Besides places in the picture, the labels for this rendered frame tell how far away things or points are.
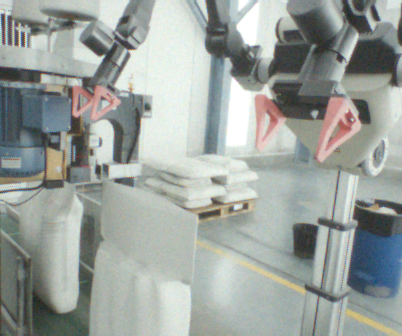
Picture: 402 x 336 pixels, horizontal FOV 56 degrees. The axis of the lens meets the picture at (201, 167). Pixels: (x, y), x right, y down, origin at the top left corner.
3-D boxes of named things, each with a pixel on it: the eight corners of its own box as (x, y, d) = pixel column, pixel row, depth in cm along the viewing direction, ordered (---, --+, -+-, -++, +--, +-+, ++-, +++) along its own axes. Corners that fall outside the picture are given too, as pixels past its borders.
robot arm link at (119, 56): (137, 53, 98) (125, 54, 102) (117, 35, 94) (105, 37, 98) (124, 75, 97) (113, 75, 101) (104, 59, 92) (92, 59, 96)
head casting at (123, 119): (139, 163, 148) (143, 85, 143) (80, 166, 131) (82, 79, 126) (101, 151, 169) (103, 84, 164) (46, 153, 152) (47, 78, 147)
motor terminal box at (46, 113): (71, 140, 103) (72, 96, 101) (43, 142, 94) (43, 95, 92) (48, 137, 106) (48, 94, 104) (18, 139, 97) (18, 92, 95)
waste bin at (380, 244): (414, 288, 301) (429, 209, 290) (389, 309, 265) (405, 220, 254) (355, 266, 335) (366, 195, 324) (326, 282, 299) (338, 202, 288)
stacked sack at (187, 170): (231, 177, 440) (232, 165, 438) (188, 182, 395) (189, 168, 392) (206, 170, 470) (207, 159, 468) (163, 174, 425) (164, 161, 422)
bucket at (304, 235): (327, 256, 352) (331, 229, 348) (310, 264, 332) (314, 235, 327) (299, 246, 373) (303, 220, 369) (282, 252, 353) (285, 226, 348)
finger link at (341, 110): (323, 151, 45) (351, 83, 46) (274, 143, 50) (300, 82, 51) (343, 175, 49) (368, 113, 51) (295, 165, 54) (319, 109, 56)
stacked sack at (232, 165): (250, 172, 483) (252, 160, 481) (227, 174, 453) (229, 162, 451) (213, 163, 531) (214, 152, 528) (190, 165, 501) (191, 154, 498)
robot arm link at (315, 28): (390, 0, 55) (335, 7, 61) (367, -67, 47) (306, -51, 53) (361, 69, 53) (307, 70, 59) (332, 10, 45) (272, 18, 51)
